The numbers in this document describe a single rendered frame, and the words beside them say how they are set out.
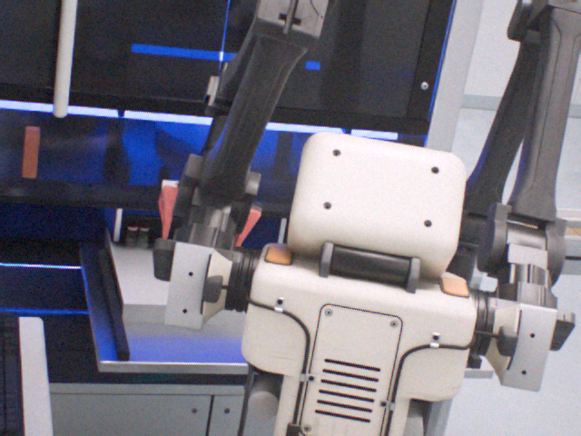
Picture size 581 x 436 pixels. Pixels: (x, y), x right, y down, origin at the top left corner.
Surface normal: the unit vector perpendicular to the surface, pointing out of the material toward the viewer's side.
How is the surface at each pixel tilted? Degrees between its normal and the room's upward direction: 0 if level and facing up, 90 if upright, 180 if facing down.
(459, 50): 90
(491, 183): 102
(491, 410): 0
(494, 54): 90
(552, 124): 59
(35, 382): 0
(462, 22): 90
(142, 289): 0
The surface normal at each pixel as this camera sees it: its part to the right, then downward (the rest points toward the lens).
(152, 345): 0.15, -0.92
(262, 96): -0.13, 0.78
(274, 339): -0.06, 0.22
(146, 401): 0.24, 0.39
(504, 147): -0.07, 0.53
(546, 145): 0.11, -0.16
